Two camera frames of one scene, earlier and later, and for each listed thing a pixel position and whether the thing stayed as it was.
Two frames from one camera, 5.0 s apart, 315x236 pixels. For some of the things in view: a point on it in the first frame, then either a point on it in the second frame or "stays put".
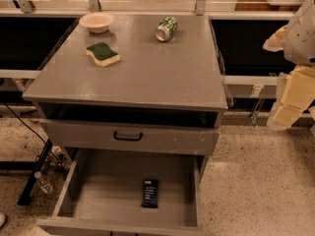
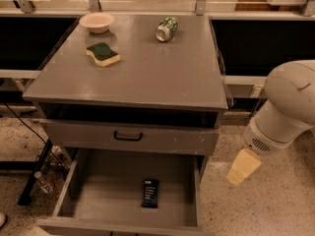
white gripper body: (301, 38) -> (262, 140)
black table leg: (26, 197) stays put
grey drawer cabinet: (138, 132) stays put
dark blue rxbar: (150, 193) stays put
